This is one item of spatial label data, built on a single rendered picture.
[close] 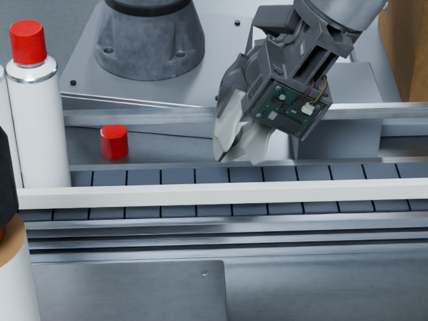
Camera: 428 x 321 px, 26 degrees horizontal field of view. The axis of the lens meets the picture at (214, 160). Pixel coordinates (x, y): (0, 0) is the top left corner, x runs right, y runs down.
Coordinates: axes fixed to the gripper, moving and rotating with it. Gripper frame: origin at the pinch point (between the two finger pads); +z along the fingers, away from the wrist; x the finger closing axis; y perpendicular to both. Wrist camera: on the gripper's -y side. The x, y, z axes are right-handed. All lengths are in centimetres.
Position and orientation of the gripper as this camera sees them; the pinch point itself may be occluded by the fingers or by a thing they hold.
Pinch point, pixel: (224, 147)
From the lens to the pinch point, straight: 99.5
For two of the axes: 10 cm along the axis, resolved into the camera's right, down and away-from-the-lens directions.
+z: -5.0, 7.0, 5.1
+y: 0.4, 6.0, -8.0
